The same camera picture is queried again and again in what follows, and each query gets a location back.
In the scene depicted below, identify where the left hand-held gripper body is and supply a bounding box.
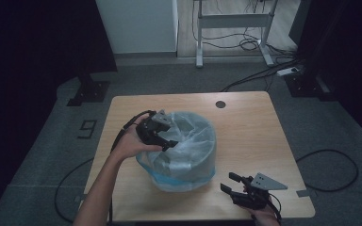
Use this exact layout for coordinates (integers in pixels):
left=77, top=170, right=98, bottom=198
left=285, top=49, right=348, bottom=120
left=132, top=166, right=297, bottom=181
left=135, top=109, right=172, bottom=147

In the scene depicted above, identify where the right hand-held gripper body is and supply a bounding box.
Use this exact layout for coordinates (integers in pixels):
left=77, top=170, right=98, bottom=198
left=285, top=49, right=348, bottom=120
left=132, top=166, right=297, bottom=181
left=230, top=172, right=288, bottom=211

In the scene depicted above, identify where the white and blue plastic bag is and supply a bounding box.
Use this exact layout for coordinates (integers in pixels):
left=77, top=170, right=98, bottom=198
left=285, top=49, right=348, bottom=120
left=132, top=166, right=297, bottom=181
left=135, top=110, right=217, bottom=193

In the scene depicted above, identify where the person's right hand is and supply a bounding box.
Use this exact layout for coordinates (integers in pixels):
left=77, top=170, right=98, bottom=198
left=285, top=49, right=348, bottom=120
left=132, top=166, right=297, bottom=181
left=247, top=202, right=280, bottom=221

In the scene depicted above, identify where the person's left hand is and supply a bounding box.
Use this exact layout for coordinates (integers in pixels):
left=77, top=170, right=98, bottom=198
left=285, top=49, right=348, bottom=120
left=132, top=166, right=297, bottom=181
left=110, top=113, right=164, bottom=164

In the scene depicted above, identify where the black stand base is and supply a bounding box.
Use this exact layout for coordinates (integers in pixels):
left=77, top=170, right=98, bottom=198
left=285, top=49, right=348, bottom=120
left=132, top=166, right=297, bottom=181
left=66, top=73, right=111, bottom=107
left=284, top=73, right=332, bottom=102

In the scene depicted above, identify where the white cabinet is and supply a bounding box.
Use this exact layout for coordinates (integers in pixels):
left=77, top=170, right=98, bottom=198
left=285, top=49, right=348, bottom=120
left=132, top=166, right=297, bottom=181
left=94, top=0, right=179, bottom=55

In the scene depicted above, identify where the white power strip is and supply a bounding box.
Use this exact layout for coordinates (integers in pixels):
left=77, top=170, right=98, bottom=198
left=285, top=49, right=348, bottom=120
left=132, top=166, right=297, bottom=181
left=276, top=66, right=300, bottom=77

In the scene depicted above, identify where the dark curtain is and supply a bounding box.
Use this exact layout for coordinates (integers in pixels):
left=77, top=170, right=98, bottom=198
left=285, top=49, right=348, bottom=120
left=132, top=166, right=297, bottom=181
left=288, top=0, right=362, bottom=149
left=0, top=0, right=118, bottom=189

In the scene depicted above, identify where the right hand-held gripper black cable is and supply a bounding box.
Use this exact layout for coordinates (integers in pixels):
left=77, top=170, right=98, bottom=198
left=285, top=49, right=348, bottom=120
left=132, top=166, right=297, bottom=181
left=265, top=191, right=283, bottom=222

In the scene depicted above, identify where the black looped floor cable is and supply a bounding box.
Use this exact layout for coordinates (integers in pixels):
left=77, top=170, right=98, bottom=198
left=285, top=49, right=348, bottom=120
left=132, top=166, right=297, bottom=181
left=296, top=149, right=359, bottom=193

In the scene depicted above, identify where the tangle of black cables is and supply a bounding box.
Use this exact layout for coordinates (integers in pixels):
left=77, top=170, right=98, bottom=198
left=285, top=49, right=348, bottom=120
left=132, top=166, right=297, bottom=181
left=190, top=0, right=300, bottom=60

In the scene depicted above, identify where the white metal desk frame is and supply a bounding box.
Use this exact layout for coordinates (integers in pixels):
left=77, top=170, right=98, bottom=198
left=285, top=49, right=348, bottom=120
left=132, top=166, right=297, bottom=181
left=192, top=0, right=279, bottom=69

